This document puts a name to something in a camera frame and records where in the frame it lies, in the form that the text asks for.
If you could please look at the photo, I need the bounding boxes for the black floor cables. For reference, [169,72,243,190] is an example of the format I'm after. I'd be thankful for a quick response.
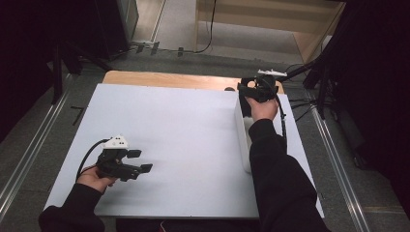
[287,96,318,123]

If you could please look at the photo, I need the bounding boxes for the black tripod stand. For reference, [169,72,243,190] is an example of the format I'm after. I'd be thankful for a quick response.
[275,47,342,120]

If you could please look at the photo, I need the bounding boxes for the white rectangular bin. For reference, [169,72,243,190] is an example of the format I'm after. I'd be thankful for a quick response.
[234,93,282,174]

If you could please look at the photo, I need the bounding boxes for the dark curtain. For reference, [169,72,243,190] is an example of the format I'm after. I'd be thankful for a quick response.
[317,0,410,220]
[0,0,98,143]

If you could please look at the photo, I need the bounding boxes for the black metal stand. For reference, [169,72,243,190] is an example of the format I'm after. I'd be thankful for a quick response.
[51,42,114,105]

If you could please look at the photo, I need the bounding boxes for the left hand-held gripper black cable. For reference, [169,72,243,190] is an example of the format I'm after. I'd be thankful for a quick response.
[75,138,110,182]

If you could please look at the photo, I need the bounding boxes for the right hand-held gripper black cable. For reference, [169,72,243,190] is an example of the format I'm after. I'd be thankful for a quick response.
[274,93,288,140]

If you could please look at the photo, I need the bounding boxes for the hand-held gripper black cable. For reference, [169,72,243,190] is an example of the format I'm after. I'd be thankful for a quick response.
[274,93,288,140]
[75,138,110,182]

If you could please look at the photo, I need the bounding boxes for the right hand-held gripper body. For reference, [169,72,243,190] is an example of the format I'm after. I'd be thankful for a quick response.
[252,69,288,104]

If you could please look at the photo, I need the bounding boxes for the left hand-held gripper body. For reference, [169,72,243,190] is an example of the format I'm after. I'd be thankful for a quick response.
[96,134,143,182]

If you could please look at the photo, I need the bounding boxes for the person's right hand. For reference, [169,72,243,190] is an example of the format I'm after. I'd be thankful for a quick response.
[246,96,279,123]

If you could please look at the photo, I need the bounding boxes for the light wooden shelf unit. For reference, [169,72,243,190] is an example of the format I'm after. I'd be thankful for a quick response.
[192,0,347,64]

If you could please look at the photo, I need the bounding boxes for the black hanging cable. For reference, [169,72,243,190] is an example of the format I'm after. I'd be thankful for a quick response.
[192,0,218,54]

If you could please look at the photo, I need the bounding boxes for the metal floor rail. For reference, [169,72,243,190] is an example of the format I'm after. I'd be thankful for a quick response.
[308,96,371,232]
[0,73,73,212]

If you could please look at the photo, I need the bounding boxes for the person's left hand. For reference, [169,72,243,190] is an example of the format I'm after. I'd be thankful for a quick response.
[75,164,119,193]

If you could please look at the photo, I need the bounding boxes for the white board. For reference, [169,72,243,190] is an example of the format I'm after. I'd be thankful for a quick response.
[43,83,325,219]

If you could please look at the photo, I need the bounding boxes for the dark cabinet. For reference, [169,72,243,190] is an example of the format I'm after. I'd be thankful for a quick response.
[93,0,140,60]

